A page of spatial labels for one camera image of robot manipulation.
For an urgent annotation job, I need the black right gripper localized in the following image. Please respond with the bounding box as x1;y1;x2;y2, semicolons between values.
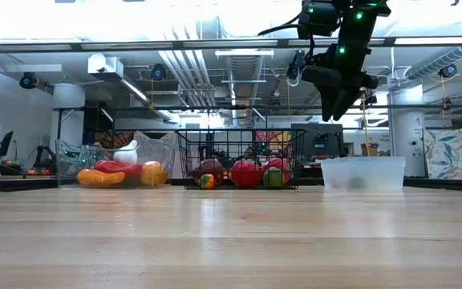
301;42;379;123

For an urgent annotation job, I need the green lime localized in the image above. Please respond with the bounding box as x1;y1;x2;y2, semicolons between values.
262;166;285;189

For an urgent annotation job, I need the orange carrot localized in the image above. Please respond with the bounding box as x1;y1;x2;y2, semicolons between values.
76;168;127;187

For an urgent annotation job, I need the black ceiling-hung device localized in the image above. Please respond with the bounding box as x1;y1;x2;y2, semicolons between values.
286;49;308;81

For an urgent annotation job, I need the colourful poster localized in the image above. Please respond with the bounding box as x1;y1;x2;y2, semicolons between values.
254;130;293;158

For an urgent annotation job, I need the blue black ceiling cable reel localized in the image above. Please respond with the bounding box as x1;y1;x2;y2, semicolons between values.
18;71;39;90
438;63;458;79
150;63;168;82

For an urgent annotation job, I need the large clear plastic bin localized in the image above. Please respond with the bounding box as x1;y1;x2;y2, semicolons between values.
55;138;176;188

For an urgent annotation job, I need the black equipment cabinet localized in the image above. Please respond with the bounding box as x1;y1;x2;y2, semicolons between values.
290;123;345;158

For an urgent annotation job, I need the brown patterned crate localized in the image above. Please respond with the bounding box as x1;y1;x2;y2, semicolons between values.
94;131;134;150

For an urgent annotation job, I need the long red pepper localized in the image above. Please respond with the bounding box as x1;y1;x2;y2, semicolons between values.
93;159;144;177

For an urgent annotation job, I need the distant black frame beam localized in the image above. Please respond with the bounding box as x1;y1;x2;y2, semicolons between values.
52;103;462;113

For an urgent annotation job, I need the small translucent plastic container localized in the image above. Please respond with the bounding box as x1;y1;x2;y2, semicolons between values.
319;156;407;191

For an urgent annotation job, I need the white round column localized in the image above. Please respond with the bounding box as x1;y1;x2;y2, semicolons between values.
388;84;428;177

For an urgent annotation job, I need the small red strawberry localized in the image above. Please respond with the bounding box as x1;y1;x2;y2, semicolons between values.
200;173;216;190

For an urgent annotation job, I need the silver corrugated air duct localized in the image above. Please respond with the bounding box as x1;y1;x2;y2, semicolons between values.
225;55;265;126

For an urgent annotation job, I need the red tomato with green top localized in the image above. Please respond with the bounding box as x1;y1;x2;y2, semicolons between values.
230;160;262;189

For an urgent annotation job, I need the white garlic bulb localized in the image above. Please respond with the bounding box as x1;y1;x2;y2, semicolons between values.
112;139;139;165

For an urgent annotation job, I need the dark red apple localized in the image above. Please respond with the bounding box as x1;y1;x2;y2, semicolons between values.
192;158;225;185

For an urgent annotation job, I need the linear ceiling light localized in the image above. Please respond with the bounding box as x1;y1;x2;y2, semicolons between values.
213;49;275;58

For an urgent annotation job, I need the small cardboard box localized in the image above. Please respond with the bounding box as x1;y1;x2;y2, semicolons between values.
360;142;380;157

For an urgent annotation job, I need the leaf-pattern painted panel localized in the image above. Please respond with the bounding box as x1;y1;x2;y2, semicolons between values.
422;127;462;181

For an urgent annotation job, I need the black flat paddle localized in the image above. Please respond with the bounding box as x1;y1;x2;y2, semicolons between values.
0;130;14;158

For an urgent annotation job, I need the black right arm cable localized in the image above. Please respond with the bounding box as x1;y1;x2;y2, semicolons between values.
257;11;302;38

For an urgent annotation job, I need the black wire basket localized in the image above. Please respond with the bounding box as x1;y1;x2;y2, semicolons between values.
174;128;308;190

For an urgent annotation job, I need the ribbed white air duct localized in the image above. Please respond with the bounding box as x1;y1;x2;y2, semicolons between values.
403;43;462;80

